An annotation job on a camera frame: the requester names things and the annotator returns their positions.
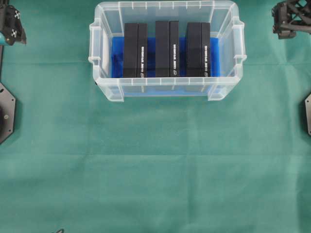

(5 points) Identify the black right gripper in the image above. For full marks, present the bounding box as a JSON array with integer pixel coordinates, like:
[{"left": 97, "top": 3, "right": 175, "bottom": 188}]
[{"left": 272, "top": 0, "right": 311, "bottom": 39}]

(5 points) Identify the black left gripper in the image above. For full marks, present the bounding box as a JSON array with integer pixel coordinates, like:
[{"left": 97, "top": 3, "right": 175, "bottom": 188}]
[{"left": 0, "top": 4, "right": 27, "bottom": 46}]

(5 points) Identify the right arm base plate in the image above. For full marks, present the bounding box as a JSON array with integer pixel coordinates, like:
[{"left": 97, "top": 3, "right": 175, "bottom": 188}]
[{"left": 305, "top": 94, "right": 311, "bottom": 136}]

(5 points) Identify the black realsense box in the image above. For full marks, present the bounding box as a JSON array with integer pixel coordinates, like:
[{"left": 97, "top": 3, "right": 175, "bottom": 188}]
[
  {"left": 186, "top": 22, "right": 211, "bottom": 77},
  {"left": 155, "top": 21, "right": 180, "bottom": 77},
  {"left": 123, "top": 23, "right": 148, "bottom": 78}
]

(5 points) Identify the blue liner in case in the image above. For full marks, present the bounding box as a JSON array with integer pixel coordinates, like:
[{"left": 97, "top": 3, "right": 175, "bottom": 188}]
[{"left": 111, "top": 37, "right": 221, "bottom": 97}]

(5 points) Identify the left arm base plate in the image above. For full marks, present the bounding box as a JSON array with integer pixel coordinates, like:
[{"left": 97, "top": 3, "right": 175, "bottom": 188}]
[{"left": 0, "top": 83, "right": 16, "bottom": 143}]

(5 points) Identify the clear plastic storage case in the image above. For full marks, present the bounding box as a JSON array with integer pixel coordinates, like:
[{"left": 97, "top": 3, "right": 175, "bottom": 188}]
[{"left": 88, "top": 0, "right": 247, "bottom": 102}]

